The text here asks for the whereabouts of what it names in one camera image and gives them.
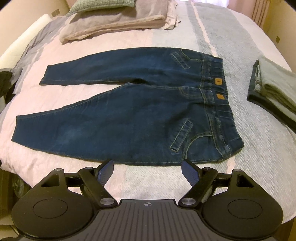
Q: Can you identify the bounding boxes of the dark blue denim jeans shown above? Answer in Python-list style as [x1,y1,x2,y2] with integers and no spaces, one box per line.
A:
[12,47,244,166]

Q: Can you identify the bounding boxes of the pink grey striped bedspread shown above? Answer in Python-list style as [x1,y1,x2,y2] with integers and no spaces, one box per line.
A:
[1,2,295,221]

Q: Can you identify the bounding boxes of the folded grey green clothes stack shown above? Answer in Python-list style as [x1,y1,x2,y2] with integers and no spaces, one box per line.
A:
[247,56,295,132]

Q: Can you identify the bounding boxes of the black trousers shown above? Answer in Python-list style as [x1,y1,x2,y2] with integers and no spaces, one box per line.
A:
[1,68,15,111]

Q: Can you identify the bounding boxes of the white quilted bolster pillow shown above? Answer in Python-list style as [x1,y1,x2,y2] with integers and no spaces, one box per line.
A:
[1,14,51,69]

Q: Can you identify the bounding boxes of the folded beige blanket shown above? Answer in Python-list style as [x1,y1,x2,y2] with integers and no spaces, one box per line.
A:
[60,1,178,44]

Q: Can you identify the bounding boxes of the green knitted cushion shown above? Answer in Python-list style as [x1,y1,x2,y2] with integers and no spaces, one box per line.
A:
[69,0,135,14]

